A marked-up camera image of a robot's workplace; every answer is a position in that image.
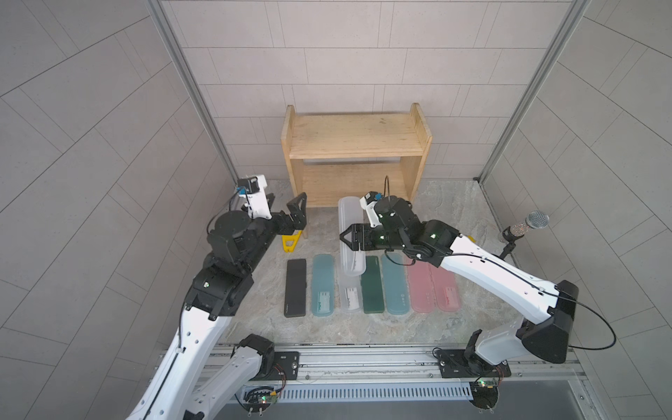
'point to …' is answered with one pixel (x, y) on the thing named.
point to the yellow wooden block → (472, 239)
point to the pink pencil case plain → (422, 294)
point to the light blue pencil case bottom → (395, 283)
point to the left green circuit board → (259, 399)
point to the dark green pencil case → (372, 290)
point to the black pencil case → (295, 289)
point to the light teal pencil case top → (323, 285)
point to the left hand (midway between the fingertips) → (296, 193)
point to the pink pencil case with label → (445, 288)
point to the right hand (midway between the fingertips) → (348, 238)
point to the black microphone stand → (510, 246)
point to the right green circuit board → (484, 393)
